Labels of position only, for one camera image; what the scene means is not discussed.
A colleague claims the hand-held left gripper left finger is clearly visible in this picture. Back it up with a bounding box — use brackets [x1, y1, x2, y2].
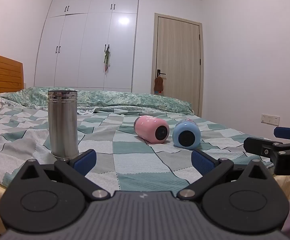
[17, 149, 111, 201]

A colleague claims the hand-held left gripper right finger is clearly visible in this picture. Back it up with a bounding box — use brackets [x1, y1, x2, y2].
[177, 149, 273, 201]

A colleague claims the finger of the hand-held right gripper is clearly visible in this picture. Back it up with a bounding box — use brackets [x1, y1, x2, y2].
[243, 137, 284, 157]
[273, 127, 290, 141]

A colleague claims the blue cup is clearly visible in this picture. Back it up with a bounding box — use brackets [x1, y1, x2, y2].
[172, 119, 201, 151]

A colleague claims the pink cup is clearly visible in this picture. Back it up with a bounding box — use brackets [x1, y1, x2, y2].
[134, 116, 170, 145]

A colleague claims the stainless steel cup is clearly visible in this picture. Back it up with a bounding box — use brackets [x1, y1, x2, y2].
[47, 89, 80, 159]

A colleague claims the checked bed sheet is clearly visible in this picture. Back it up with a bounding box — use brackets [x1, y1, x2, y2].
[0, 102, 276, 191]

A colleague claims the green floral quilt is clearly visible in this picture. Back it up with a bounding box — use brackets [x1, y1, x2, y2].
[0, 87, 194, 114]

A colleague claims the brown hanging pouch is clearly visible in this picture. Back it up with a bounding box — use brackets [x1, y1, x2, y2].
[153, 76, 164, 95]

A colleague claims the light wooden door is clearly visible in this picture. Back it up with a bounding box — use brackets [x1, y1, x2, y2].
[151, 13, 204, 118]

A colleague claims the green hanging ornament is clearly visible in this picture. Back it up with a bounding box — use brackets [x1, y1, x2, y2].
[103, 44, 112, 74]

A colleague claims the white wardrobe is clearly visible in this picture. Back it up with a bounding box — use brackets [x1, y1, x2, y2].
[34, 0, 140, 93]

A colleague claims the wooden bed headboard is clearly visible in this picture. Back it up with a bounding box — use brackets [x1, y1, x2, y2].
[0, 51, 25, 99]

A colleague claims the white wall socket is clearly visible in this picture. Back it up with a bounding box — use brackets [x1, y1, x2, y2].
[261, 113, 280, 126]

